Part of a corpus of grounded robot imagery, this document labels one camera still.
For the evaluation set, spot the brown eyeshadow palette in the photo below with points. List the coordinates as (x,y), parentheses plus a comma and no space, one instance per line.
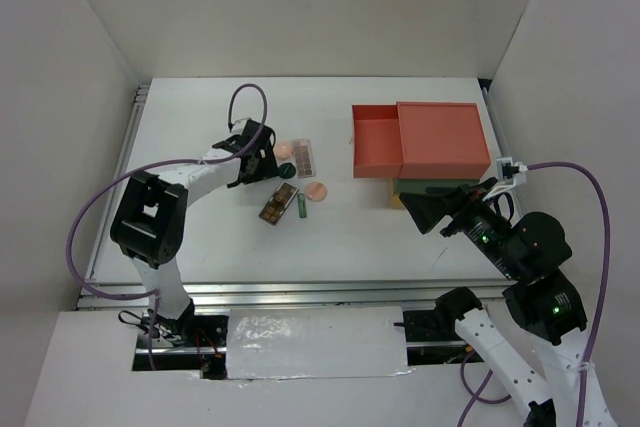
(278,203)

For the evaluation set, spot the peach makeup sponge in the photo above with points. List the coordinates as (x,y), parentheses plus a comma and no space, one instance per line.
(283,150)

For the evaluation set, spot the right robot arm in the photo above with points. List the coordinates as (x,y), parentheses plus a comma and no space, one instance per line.
(541,300)

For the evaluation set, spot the white cover plate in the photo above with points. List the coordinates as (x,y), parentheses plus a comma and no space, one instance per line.
(341,342)

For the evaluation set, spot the coral drawer cabinet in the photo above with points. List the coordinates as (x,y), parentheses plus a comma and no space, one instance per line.
(442,141)

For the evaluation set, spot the dark green round compact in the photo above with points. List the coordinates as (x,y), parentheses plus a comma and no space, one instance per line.
(287,170)

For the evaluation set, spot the coral top drawer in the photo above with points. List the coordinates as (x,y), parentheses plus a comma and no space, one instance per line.
(376,141)

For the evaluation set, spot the green lipstick tube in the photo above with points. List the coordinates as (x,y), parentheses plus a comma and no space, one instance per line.
(302,210)

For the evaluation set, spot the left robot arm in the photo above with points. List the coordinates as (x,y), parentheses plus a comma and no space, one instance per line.
(149,223)

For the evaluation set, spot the aluminium right rail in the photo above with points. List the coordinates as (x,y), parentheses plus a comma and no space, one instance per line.
(485,85)

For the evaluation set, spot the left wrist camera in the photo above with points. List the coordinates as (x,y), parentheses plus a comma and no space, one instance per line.
(237,127)

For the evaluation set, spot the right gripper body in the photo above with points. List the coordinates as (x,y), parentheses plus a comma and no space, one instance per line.
(482,223)

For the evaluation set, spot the green drawer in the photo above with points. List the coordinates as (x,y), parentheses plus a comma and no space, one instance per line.
(419,186)

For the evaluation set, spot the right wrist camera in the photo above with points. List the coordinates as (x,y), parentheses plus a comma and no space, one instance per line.
(511,175)

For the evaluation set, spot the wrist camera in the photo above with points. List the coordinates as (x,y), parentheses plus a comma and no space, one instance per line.
(511,175)
(237,127)

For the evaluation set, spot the round pink powder puff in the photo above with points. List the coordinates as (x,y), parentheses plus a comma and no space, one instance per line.
(316,191)

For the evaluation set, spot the pink eyeshadow palette clear case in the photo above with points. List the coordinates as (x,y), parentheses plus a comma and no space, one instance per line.
(303,158)

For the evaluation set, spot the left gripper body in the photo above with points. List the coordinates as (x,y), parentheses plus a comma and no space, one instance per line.
(266,168)

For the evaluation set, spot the aluminium front rail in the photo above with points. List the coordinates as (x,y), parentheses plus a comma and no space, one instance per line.
(225,296)

